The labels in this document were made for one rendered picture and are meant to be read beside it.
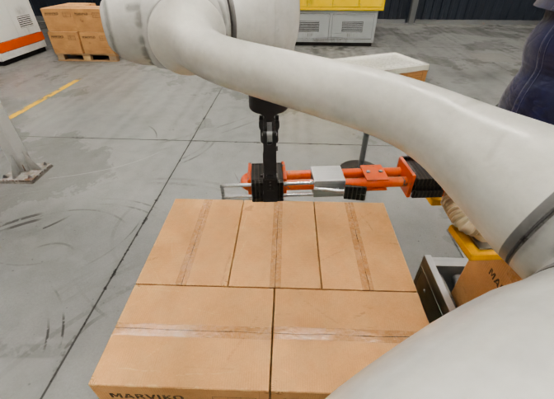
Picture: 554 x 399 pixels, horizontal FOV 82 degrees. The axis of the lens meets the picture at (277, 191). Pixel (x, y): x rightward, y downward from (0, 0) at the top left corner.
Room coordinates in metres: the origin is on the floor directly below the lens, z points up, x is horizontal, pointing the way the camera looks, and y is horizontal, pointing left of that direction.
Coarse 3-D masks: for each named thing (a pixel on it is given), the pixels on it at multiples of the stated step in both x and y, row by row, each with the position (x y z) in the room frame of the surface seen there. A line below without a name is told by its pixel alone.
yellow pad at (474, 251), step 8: (456, 232) 0.53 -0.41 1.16; (456, 240) 0.52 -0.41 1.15; (464, 240) 0.51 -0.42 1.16; (472, 240) 0.51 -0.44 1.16; (464, 248) 0.49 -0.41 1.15; (472, 248) 0.48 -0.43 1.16; (480, 248) 0.48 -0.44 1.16; (488, 248) 0.48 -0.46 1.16; (472, 256) 0.46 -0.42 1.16; (480, 256) 0.46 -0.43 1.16; (488, 256) 0.46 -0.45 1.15; (496, 256) 0.46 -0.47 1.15
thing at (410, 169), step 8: (400, 160) 0.63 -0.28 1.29; (408, 160) 0.64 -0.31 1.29; (408, 168) 0.59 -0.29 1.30; (416, 168) 0.61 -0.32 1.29; (408, 176) 0.58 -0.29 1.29; (416, 176) 0.57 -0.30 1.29; (424, 176) 0.57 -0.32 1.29; (408, 184) 0.57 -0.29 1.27; (416, 184) 0.55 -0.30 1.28; (424, 184) 0.55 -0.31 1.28; (432, 184) 0.55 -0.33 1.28; (408, 192) 0.56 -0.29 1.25; (416, 192) 0.55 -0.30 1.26; (424, 192) 0.55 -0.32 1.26; (432, 192) 0.55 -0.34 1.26; (440, 192) 0.56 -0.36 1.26
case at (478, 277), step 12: (468, 264) 0.79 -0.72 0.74; (480, 264) 0.75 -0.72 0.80; (492, 264) 0.70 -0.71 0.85; (504, 264) 0.66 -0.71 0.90; (468, 276) 0.77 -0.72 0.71; (480, 276) 0.72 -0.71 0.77; (492, 276) 0.68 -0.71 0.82; (504, 276) 0.64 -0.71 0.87; (516, 276) 0.60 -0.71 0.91; (456, 288) 0.79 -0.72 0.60; (468, 288) 0.74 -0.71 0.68; (480, 288) 0.69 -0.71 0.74; (492, 288) 0.65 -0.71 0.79; (456, 300) 0.76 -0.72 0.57; (468, 300) 0.71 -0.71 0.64
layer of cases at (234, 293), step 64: (192, 256) 1.01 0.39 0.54; (256, 256) 1.01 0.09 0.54; (320, 256) 1.01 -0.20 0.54; (384, 256) 1.01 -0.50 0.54; (128, 320) 0.69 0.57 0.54; (192, 320) 0.69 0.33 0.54; (256, 320) 0.69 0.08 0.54; (320, 320) 0.69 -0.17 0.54; (384, 320) 0.69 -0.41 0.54; (128, 384) 0.46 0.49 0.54; (192, 384) 0.46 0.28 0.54; (256, 384) 0.46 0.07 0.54; (320, 384) 0.46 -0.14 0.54
